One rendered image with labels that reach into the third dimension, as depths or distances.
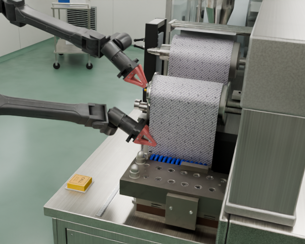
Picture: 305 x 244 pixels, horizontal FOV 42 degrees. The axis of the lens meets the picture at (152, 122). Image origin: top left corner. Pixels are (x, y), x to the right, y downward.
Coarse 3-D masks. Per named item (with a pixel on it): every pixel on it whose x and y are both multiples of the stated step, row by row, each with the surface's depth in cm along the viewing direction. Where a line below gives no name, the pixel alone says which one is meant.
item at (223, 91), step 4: (224, 88) 132; (224, 92) 130; (220, 96) 130; (224, 96) 130; (220, 100) 130; (224, 100) 129; (220, 104) 130; (220, 108) 130; (220, 112) 131; (220, 116) 133
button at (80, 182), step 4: (76, 176) 148; (80, 176) 148; (84, 176) 148; (88, 176) 148; (72, 180) 145; (76, 180) 146; (80, 180) 146; (84, 180) 146; (88, 180) 146; (68, 184) 144; (72, 184) 143; (76, 184) 143; (80, 184) 143; (84, 184) 143; (88, 184) 146; (72, 188) 144; (76, 188) 143; (80, 188) 143; (84, 188) 143
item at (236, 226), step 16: (304, 176) 56; (304, 192) 52; (224, 208) 48; (304, 208) 49; (224, 224) 46; (240, 224) 46; (256, 224) 46; (272, 224) 46; (304, 224) 46; (224, 240) 47; (240, 240) 47; (256, 240) 46; (272, 240) 45; (288, 240) 45; (304, 240) 44
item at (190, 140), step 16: (160, 128) 139; (176, 128) 137; (192, 128) 135; (208, 128) 134; (160, 144) 141; (176, 144) 140; (192, 144) 138; (208, 144) 136; (192, 160) 140; (208, 160) 138
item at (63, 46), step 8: (56, 0) 606; (64, 0) 589; (72, 0) 558; (80, 0) 560; (88, 0) 623; (56, 8) 545; (64, 8) 546; (72, 8) 548; (80, 8) 549; (88, 8) 550; (88, 16) 557; (88, 24) 561; (64, 40) 640; (56, 48) 570; (64, 48) 591; (72, 48) 593; (56, 56) 574; (56, 64) 578; (88, 64) 585
